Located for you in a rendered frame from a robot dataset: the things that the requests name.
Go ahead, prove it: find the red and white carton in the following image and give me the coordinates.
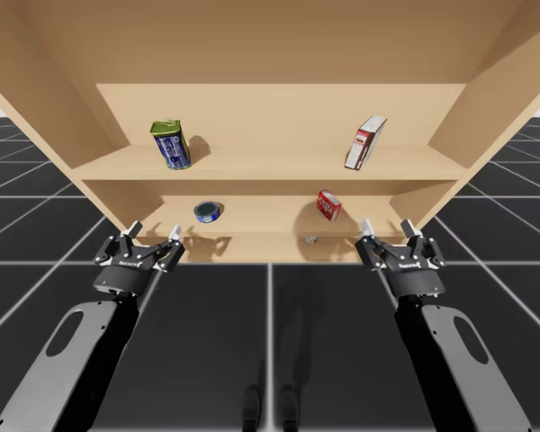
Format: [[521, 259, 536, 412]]
[[344, 115, 387, 171]]

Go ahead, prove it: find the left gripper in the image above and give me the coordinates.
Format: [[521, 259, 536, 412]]
[[93, 220, 185, 297]]

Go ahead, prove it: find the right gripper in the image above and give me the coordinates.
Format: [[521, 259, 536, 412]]
[[354, 217, 446, 299]]

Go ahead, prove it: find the pale wooden shelf unit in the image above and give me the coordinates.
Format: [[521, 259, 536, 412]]
[[0, 0, 540, 265]]

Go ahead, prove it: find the green and blue rectangular can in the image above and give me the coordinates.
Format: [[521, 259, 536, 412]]
[[149, 118, 193, 171]]

